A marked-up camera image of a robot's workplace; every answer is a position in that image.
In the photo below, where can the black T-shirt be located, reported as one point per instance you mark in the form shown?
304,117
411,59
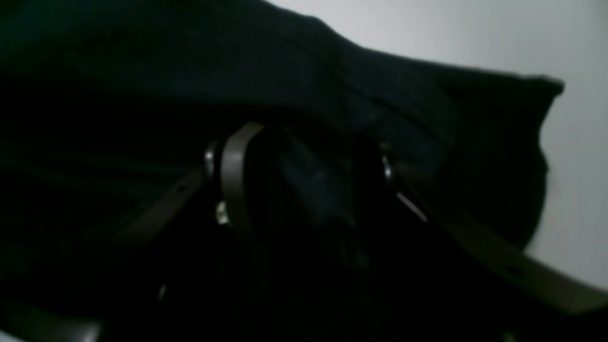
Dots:
107,104

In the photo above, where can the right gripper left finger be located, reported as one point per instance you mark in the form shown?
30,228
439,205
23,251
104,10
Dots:
131,287

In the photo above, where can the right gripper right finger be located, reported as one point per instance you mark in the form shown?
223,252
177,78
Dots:
487,273

